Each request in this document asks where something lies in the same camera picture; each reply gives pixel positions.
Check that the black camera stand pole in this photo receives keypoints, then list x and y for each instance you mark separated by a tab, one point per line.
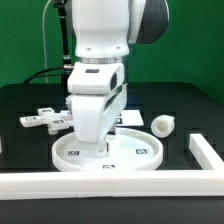
60	6

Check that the white cross-shaped table base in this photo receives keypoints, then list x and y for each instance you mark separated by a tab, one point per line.
47	116

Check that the white marker sheet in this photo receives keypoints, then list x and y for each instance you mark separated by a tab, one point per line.
130	118

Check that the white round table top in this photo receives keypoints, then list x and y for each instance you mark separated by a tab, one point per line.
130	150

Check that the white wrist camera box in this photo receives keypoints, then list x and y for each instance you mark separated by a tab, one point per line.
95	79

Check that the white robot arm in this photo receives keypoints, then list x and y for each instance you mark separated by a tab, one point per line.
104	31

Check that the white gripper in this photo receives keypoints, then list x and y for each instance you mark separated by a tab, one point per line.
94	115

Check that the white L-shaped fence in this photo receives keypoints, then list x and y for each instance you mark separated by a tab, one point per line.
207	181

